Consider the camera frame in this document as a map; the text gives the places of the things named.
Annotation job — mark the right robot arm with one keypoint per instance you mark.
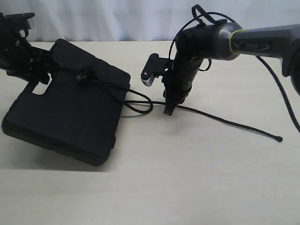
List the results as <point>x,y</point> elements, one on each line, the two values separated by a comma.
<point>226,41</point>

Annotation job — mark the white backdrop curtain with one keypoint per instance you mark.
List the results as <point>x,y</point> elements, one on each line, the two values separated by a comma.
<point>140,20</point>

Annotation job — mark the black plastic carrying case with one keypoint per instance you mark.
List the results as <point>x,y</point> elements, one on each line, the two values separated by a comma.
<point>78,114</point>

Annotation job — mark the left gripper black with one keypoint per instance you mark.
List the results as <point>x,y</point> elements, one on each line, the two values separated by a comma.
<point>32,63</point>

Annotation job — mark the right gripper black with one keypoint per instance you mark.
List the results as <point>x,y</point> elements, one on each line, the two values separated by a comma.
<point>178,82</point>

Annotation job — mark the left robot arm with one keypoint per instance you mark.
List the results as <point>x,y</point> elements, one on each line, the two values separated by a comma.
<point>9,39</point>

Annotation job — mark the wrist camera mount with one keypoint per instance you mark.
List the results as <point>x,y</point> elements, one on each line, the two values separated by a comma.
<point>154,68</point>
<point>18,21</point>

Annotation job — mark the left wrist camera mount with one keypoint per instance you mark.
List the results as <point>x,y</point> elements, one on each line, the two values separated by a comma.
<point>18,21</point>

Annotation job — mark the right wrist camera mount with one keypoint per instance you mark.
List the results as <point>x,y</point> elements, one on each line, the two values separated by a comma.
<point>154,68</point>

